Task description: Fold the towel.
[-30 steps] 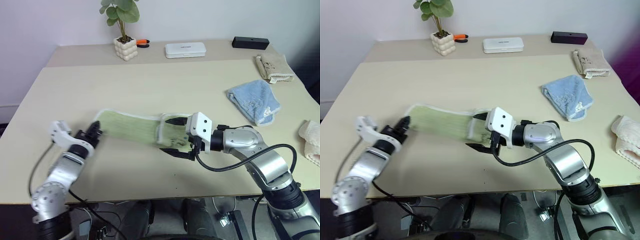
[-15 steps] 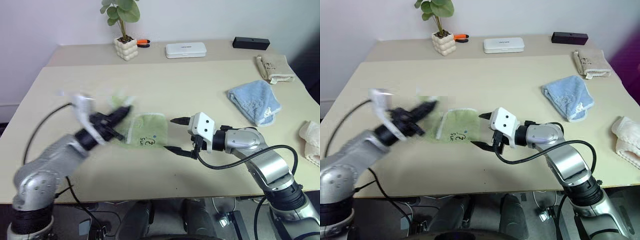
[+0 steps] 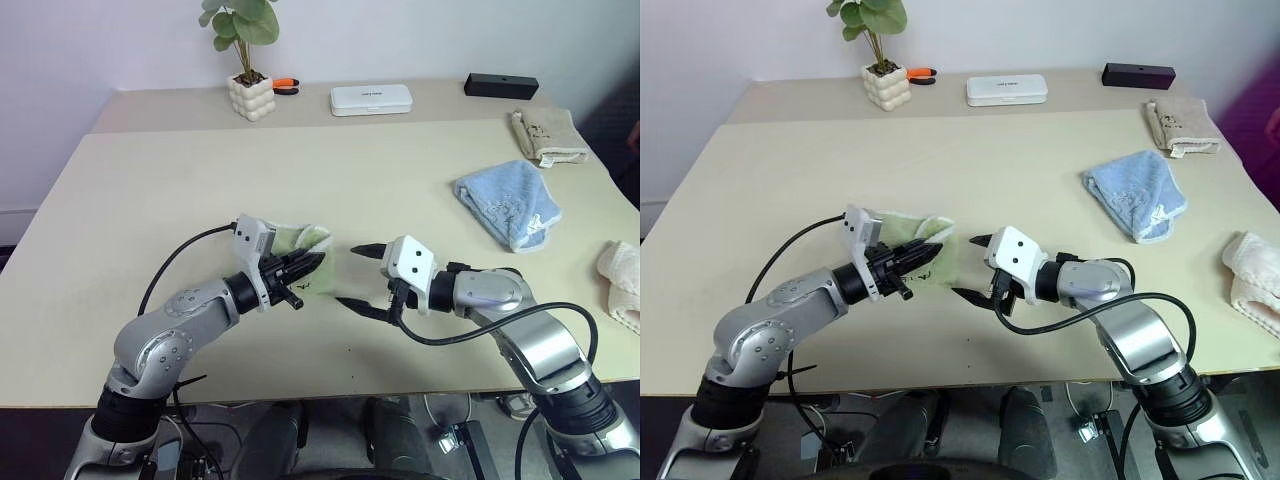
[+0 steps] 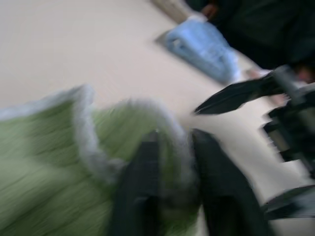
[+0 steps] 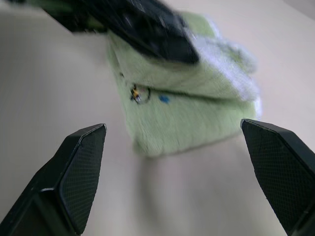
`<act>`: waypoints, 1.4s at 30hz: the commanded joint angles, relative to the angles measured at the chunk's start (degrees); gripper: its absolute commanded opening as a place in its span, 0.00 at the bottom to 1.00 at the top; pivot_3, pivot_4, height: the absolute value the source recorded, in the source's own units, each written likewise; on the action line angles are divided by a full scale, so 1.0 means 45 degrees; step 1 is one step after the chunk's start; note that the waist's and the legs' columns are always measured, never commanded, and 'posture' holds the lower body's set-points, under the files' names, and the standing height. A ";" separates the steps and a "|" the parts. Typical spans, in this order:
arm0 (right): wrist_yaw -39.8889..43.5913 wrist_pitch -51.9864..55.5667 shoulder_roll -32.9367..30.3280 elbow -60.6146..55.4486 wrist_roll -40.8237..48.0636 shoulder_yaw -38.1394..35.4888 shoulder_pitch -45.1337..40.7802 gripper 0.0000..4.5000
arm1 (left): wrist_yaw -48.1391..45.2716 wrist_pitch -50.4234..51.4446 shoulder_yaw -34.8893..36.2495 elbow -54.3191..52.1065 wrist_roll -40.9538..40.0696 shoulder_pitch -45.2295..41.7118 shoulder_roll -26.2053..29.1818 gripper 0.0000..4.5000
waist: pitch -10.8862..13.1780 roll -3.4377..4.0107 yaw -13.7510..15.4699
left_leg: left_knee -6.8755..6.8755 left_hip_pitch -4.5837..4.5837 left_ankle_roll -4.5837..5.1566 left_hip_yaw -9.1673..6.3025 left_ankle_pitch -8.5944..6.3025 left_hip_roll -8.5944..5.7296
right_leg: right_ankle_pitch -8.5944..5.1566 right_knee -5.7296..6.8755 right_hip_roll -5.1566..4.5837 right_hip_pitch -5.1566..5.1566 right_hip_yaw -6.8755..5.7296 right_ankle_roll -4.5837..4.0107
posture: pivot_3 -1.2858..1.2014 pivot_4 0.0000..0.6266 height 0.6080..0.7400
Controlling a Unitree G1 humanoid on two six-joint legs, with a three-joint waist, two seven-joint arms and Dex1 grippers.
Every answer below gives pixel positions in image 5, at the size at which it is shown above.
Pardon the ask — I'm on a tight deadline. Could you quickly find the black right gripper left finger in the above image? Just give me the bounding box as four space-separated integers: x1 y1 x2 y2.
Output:
0 123 107 236

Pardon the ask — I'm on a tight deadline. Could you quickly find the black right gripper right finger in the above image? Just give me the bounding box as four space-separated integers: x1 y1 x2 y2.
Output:
240 118 315 236

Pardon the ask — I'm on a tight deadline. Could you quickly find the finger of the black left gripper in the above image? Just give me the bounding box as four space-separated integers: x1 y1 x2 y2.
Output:
40 3 109 34
81 0 200 65

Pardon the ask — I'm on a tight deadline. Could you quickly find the light green towel with embroidery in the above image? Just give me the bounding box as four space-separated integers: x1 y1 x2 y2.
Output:
105 11 263 158

